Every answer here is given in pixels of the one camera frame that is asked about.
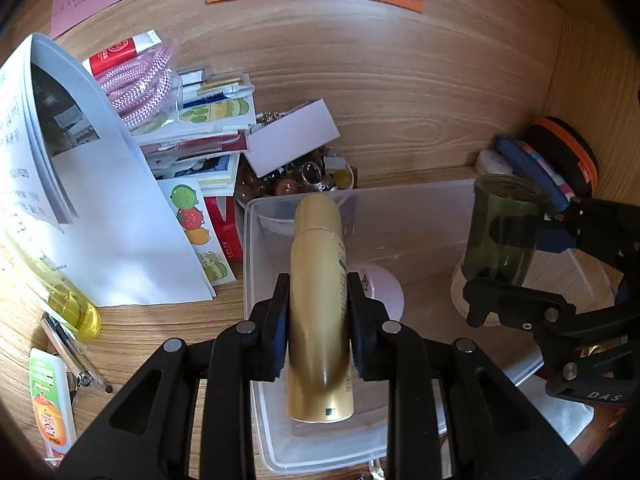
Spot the red white packet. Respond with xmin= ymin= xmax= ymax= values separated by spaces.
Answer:
xmin=82 ymin=30 xmax=163 ymax=78

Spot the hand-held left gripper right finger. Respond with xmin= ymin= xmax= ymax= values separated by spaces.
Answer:
xmin=346 ymin=271 xmax=583 ymax=480

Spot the colourful patterned pouch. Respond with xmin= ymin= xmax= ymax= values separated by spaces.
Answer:
xmin=517 ymin=141 xmax=576 ymax=202

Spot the wooden desktop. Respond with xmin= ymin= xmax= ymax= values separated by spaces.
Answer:
xmin=0 ymin=162 xmax=637 ymax=480

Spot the black white small box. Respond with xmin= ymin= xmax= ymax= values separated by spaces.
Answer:
xmin=177 ymin=66 xmax=211 ymax=87

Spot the white round tin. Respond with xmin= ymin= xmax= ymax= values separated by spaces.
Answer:
xmin=475 ymin=150 xmax=514 ymax=177

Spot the small clear bowl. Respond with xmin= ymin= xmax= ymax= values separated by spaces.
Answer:
xmin=257 ymin=200 xmax=351 ymax=238

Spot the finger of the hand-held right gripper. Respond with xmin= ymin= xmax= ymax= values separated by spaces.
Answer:
xmin=536 ymin=196 xmax=640 ymax=273
xmin=462 ymin=276 xmax=634 ymax=351

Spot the clear yellow bottle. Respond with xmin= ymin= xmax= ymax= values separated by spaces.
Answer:
xmin=27 ymin=252 xmax=103 ymax=342

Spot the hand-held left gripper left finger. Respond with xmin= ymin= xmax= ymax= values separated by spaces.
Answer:
xmin=59 ymin=272 xmax=291 ymax=480

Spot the clear plastic storage box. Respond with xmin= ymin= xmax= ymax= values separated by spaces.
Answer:
xmin=242 ymin=178 xmax=617 ymax=476

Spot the silver pen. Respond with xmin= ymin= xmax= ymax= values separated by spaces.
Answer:
xmin=42 ymin=312 xmax=114 ymax=394

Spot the white card box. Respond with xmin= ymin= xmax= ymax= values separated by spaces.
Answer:
xmin=245 ymin=99 xmax=341 ymax=177

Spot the dark red flat packet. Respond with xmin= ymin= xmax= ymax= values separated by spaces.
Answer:
xmin=140 ymin=132 xmax=250 ymax=154

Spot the gold sunscreen bottle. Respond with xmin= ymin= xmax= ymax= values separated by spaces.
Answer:
xmin=285 ymin=194 xmax=355 ymax=423

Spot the pink beaded cord bag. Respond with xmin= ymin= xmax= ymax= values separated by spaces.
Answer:
xmin=102 ymin=40 xmax=181 ymax=131

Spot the black orange zip case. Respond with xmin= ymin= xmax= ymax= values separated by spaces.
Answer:
xmin=522 ymin=116 xmax=600 ymax=199

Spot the green orange white tube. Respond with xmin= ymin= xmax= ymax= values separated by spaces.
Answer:
xmin=29 ymin=347 xmax=79 ymax=457

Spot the white paper booklet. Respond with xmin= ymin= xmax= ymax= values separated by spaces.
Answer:
xmin=0 ymin=32 xmax=218 ymax=308

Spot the green fruit printed packet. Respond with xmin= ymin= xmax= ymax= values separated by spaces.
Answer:
xmin=179 ymin=96 xmax=255 ymax=126

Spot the red carton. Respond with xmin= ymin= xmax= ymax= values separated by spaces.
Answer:
xmin=204 ymin=196 xmax=246 ymax=262

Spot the blue pencil pouch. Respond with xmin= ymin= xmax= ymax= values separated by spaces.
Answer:
xmin=495 ymin=136 xmax=571 ymax=213

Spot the dark green glass jar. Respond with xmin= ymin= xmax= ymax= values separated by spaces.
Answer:
xmin=461 ymin=174 xmax=551 ymax=286

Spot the gold striped white packet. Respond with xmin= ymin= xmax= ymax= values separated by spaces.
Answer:
xmin=197 ymin=74 xmax=251 ymax=99

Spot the pink round compact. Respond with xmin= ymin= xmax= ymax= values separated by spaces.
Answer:
xmin=347 ymin=260 xmax=405 ymax=322

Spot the blue white photo card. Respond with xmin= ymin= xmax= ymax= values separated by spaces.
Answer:
xmin=194 ymin=154 xmax=241 ymax=196

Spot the fruit sticker sheet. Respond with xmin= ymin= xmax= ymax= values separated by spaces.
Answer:
xmin=157 ymin=177 xmax=238 ymax=286

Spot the pile of bead trinkets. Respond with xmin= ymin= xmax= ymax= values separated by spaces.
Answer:
xmin=235 ymin=146 xmax=359 ymax=202

